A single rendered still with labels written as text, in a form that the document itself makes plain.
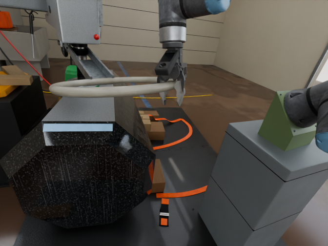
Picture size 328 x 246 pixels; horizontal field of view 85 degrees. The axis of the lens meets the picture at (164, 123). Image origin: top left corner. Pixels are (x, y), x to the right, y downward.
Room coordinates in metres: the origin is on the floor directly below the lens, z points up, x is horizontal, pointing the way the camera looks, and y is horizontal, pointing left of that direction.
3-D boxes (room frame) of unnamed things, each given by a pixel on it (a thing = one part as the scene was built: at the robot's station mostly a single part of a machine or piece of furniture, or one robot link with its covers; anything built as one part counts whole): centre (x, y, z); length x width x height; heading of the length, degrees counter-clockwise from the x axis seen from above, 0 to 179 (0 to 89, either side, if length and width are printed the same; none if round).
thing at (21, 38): (3.71, 2.94, 0.43); 1.30 x 0.62 x 0.86; 25
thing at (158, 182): (1.21, 0.01, 0.07); 0.30 x 0.12 x 0.12; 15
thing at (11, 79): (1.24, 1.14, 0.81); 0.20 x 0.10 x 0.05; 117
